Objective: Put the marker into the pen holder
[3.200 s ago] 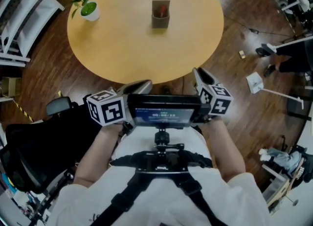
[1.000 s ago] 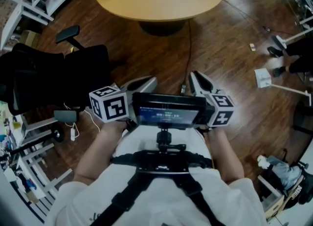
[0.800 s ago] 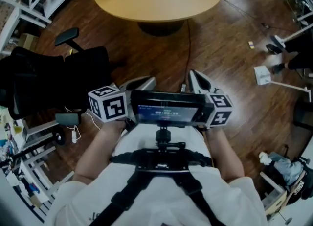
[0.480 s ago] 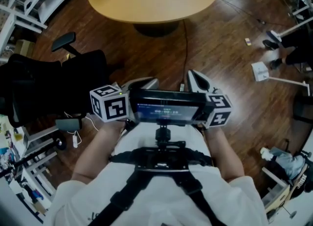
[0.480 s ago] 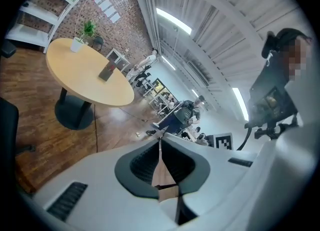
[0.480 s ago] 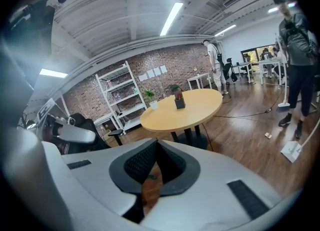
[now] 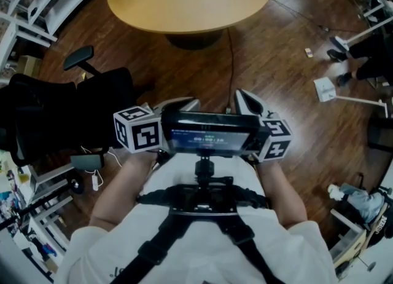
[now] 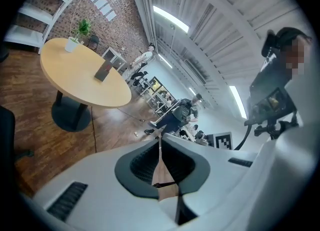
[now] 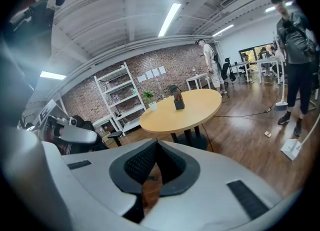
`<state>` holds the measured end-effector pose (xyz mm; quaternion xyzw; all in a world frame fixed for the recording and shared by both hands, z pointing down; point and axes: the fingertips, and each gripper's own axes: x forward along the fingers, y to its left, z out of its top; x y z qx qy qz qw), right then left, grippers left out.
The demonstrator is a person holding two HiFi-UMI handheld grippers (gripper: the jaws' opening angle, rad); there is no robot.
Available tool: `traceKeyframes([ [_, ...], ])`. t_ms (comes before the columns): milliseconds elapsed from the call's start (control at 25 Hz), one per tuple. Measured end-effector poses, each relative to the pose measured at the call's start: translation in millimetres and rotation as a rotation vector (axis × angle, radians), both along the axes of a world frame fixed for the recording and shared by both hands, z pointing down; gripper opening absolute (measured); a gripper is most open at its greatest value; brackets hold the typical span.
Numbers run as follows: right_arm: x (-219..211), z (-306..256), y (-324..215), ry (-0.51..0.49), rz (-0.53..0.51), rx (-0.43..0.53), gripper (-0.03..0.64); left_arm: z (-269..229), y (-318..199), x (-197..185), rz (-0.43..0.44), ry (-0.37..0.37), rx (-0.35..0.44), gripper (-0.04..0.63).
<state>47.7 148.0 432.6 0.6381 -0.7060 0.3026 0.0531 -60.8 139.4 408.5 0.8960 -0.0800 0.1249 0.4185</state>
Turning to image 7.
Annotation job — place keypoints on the white broom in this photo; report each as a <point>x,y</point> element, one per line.
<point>339,43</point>

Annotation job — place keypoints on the white power adapter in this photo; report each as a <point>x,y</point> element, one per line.
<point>96,182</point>

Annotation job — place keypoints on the white shelving unit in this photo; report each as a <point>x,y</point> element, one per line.
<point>52,6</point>

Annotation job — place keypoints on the black chest harness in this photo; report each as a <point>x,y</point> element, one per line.
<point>199,203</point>

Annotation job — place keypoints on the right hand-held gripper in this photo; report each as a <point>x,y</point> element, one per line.
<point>277,149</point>

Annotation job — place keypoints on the round wooden table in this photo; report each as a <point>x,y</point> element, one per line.
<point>184,6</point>

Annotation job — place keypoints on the cardboard box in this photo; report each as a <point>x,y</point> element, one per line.
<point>29,66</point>

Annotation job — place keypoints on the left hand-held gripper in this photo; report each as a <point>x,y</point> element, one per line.
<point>144,136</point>

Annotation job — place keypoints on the small yellow floor item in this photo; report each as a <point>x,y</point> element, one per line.
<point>309,53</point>

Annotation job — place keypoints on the grey blue cloth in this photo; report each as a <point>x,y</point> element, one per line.
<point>359,203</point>

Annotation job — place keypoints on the person's left forearm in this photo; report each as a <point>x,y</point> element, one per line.
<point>119,196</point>

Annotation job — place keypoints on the black office chair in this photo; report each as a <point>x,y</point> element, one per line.
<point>61,110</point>

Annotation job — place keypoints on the person's right forearm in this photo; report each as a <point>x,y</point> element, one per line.
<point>282,193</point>

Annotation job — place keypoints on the black bag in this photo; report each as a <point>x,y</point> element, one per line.
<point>383,221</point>

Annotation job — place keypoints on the black smartphone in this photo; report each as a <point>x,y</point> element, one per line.
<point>208,139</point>

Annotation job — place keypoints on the person's white shirt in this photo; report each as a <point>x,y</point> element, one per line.
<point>199,252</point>

